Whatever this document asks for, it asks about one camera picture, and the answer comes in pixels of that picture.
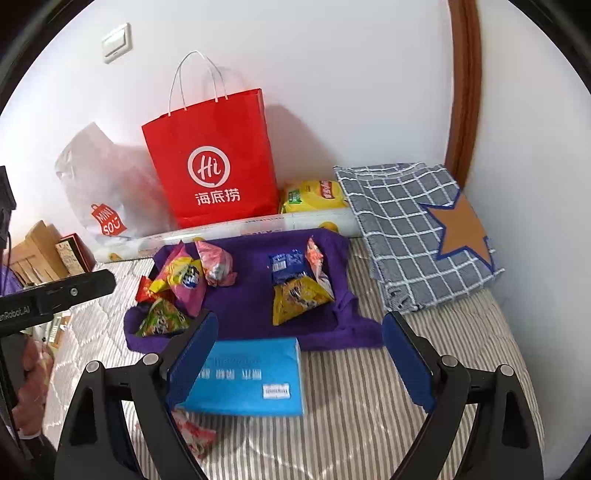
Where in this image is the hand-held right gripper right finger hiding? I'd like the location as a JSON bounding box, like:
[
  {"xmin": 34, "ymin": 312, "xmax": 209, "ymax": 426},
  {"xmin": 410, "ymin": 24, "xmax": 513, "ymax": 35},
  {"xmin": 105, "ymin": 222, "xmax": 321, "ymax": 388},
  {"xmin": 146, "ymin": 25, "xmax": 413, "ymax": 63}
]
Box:
[{"xmin": 381, "ymin": 311, "xmax": 546, "ymax": 480}]

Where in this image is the white plastic bag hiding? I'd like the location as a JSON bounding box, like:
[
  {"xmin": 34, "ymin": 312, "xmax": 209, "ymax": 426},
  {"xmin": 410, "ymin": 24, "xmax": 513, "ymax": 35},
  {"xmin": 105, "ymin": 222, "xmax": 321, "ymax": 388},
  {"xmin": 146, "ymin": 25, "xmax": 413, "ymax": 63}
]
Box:
[{"xmin": 54, "ymin": 121, "xmax": 178, "ymax": 250}]

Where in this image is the white lemon print roll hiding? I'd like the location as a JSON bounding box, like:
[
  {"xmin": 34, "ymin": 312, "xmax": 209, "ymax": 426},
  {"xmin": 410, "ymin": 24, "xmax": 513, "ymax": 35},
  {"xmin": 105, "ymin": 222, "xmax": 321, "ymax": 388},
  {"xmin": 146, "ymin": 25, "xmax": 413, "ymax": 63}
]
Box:
[{"xmin": 92, "ymin": 208, "xmax": 361, "ymax": 264}]

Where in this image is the red paper bag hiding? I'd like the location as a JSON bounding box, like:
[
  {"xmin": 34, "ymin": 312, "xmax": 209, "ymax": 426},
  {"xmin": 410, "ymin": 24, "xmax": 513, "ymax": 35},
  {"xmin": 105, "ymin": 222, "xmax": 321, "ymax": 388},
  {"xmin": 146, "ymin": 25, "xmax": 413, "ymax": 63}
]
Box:
[{"xmin": 141, "ymin": 51, "xmax": 280, "ymax": 230}]

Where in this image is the yellow chip bag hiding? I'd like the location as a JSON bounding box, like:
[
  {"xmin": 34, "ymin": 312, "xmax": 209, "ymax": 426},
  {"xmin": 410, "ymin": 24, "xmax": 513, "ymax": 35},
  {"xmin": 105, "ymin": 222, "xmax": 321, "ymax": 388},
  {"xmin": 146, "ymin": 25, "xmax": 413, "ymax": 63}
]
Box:
[{"xmin": 278, "ymin": 180, "xmax": 352, "ymax": 215}]

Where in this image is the pink yellow snack packet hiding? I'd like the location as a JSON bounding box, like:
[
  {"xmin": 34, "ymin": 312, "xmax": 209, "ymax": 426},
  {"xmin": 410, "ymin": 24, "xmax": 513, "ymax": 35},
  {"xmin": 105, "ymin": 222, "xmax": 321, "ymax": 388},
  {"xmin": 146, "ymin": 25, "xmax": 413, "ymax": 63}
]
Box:
[{"xmin": 150, "ymin": 242, "xmax": 208, "ymax": 317}]

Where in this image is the white light switch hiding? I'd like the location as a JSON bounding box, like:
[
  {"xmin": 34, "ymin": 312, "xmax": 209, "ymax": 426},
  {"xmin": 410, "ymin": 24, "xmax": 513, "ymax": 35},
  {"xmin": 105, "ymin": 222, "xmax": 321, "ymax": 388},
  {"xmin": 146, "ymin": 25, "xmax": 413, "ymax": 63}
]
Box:
[{"xmin": 100, "ymin": 23, "xmax": 134, "ymax": 64}]

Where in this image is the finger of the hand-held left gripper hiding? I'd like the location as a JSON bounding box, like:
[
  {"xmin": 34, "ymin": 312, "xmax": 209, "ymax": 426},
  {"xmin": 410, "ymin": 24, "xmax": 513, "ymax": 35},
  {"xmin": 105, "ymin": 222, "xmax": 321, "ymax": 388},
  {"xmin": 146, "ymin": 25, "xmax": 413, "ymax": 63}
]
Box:
[{"xmin": 25, "ymin": 269, "xmax": 116, "ymax": 319}]

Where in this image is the person's left forearm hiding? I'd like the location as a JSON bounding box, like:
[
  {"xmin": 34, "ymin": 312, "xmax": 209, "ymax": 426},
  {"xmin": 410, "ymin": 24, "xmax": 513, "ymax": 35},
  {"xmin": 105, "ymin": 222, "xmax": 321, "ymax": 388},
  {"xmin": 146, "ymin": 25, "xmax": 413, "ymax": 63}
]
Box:
[{"xmin": 14, "ymin": 431, "xmax": 58, "ymax": 467}]

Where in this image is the blue tissue pack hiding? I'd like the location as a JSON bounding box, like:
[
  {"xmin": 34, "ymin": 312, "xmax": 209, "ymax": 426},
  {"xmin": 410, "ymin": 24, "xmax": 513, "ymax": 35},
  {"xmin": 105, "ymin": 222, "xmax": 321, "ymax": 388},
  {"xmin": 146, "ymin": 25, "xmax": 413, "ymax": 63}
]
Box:
[{"xmin": 178, "ymin": 337, "xmax": 306, "ymax": 417}]

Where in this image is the pink white snack packet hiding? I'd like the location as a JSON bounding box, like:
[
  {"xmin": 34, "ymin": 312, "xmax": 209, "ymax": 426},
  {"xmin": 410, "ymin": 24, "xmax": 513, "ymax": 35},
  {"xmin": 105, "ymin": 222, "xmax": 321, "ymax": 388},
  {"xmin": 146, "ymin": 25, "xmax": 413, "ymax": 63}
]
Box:
[{"xmin": 171, "ymin": 408, "xmax": 218, "ymax": 460}]

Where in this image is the light wooden furniture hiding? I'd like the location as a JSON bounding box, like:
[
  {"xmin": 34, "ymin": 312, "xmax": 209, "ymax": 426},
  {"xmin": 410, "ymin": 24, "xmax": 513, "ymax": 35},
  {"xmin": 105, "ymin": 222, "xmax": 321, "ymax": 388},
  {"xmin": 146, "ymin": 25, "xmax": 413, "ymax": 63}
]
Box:
[{"xmin": 7, "ymin": 220, "xmax": 70, "ymax": 287}]

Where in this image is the purple towel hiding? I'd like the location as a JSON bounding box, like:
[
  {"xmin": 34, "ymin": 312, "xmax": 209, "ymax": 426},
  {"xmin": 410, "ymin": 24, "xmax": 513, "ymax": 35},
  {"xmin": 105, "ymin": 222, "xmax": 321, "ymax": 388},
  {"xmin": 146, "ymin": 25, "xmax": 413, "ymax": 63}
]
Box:
[{"xmin": 122, "ymin": 228, "xmax": 386, "ymax": 354}]

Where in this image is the orange white snack packet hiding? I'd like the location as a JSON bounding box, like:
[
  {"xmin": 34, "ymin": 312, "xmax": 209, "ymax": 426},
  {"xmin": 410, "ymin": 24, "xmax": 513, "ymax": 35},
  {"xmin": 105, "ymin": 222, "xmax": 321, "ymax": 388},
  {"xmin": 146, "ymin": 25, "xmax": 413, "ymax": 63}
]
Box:
[{"xmin": 305, "ymin": 236, "xmax": 335, "ymax": 301}]

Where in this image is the person's left hand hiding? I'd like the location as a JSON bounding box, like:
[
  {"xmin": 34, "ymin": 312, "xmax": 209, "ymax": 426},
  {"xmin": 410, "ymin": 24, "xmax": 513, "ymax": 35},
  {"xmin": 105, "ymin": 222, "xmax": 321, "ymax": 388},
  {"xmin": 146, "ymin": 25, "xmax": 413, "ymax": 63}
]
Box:
[{"xmin": 11, "ymin": 339, "xmax": 54, "ymax": 439}]

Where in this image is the blue snack packet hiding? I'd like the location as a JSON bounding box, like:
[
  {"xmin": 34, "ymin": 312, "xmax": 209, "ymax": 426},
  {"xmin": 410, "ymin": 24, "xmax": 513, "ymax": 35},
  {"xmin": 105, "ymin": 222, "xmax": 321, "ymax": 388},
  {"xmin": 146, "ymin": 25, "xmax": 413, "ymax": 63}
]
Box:
[{"xmin": 269, "ymin": 249, "xmax": 309, "ymax": 284}]

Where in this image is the small patterned box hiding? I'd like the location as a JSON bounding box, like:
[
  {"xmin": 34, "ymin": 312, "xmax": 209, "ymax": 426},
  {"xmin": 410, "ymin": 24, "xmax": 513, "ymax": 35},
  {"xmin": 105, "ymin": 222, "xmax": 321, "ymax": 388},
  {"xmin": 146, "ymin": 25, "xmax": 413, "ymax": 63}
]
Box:
[{"xmin": 55, "ymin": 234, "xmax": 95, "ymax": 278}]

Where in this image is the grey checked folded blanket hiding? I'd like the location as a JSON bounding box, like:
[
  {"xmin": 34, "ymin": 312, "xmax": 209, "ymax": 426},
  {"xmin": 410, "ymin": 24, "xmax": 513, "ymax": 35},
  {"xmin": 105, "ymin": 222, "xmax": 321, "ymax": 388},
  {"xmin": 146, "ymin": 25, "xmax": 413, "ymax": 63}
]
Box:
[{"xmin": 333, "ymin": 161, "xmax": 506, "ymax": 315}]

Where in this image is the purple cloth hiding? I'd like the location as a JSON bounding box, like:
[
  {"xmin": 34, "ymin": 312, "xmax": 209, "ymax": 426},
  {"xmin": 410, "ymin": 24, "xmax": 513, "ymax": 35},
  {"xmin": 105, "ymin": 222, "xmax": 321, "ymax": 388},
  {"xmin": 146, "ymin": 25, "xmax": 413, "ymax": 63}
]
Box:
[{"xmin": 0, "ymin": 265, "xmax": 24, "ymax": 296}]

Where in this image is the red candy packet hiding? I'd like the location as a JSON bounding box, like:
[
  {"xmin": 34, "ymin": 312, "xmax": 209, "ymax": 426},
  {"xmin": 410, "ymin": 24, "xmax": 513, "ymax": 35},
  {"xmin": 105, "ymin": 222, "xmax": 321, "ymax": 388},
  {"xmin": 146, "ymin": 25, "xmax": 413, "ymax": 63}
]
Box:
[{"xmin": 135, "ymin": 276, "xmax": 169, "ymax": 304}]

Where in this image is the green snack packet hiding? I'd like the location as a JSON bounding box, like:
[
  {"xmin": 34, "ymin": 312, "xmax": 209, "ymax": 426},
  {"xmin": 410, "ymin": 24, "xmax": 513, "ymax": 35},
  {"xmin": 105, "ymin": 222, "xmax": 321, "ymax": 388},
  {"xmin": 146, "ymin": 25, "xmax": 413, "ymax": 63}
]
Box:
[{"xmin": 135, "ymin": 298, "xmax": 192, "ymax": 337}]

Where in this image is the brown wooden bed frame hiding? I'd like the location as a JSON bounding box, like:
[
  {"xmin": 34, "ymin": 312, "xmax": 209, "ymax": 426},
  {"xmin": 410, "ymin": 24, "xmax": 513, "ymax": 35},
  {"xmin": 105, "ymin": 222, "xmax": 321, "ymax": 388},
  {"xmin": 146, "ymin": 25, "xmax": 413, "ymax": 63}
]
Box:
[{"xmin": 444, "ymin": 0, "xmax": 483, "ymax": 190}]

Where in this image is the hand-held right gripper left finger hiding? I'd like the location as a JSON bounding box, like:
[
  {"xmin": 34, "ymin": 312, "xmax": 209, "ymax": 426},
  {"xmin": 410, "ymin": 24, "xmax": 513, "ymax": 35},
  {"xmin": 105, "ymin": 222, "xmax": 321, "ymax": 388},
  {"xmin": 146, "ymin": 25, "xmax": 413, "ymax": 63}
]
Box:
[{"xmin": 54, "ymin": 310, "xmax": 220, "ymax": 480}]

